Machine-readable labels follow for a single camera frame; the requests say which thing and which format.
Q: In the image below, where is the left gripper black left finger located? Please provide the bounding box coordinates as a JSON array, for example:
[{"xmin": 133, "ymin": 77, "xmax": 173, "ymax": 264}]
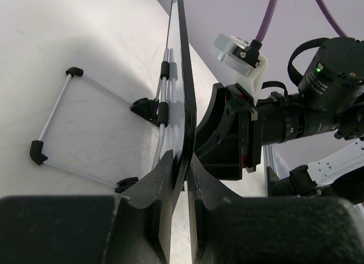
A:
[{"xmin": 1, "ymin": 151, "xmax": 174, "ymax": 263}]

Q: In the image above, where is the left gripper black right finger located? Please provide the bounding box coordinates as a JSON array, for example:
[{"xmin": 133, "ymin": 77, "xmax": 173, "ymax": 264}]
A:
[{"xmin": 187, "ymin": 157, "xmax": 363, "ymax": 263}]

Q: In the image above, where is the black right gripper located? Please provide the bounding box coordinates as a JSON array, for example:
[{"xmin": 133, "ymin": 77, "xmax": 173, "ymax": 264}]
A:
[{"xmin": 195, "ymin": 38, "xmax": 363, "ymax": 181}]

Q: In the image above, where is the black-framed whiteboard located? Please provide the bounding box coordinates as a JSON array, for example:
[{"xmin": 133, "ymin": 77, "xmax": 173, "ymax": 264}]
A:
[{"xmin": 167, "ymin": 0, "xmax": 197, "ymax": 204}]

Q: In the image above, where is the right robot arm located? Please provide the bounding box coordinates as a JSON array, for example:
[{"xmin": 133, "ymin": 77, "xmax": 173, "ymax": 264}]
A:
[{"xmin": 195, "ymin": 34, "xmax": 363, "ymax": 204}]

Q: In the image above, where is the black wire whiteboard stand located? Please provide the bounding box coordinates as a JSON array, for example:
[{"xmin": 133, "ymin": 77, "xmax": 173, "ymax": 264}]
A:
[{"xmin": 30, "ymin": 47, "xmax": 185, "ymax": 194}]

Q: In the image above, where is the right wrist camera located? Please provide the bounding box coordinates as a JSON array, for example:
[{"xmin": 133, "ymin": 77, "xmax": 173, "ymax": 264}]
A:
[{"xmin": 210, "ymin": 34, "xmax": 268, "ymax": 104}]

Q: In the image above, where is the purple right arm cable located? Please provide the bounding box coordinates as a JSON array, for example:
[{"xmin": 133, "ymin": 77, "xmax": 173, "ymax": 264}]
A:
[{"xmin": 244, "ymin": 0, "xmax": 349, "ymax": 53}]

